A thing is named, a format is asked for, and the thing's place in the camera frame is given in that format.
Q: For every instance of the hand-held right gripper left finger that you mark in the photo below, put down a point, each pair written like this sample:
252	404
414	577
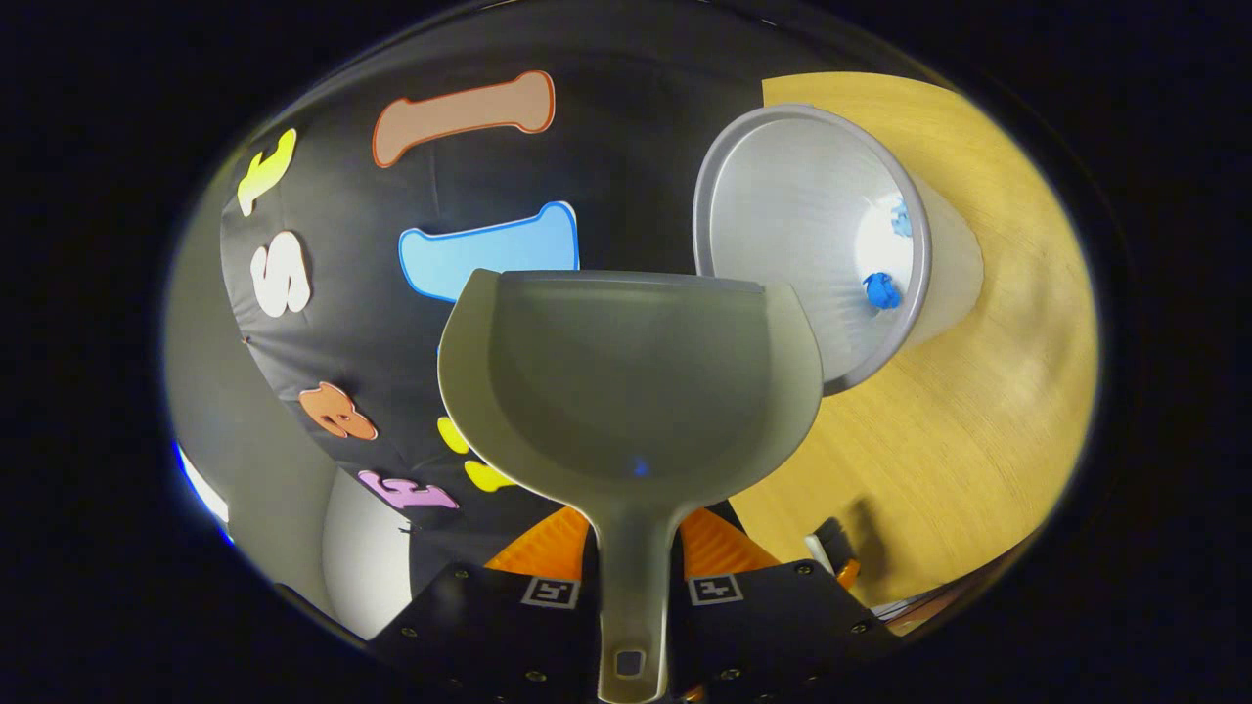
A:
469	626

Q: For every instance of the dark blue paper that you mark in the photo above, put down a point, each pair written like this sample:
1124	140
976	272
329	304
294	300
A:
882	291

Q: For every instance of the grey plastic dustpan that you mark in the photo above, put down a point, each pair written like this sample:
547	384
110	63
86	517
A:
626	391

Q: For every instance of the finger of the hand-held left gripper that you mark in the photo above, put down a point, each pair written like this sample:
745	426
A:
839	536

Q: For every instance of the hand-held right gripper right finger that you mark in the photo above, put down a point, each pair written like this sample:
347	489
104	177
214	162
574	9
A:
773	626

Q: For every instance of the white ribbed garbage bin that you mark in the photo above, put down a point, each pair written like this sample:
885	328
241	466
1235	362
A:
792	215

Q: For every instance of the light blue paper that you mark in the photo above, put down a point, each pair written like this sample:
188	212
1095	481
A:
902	217

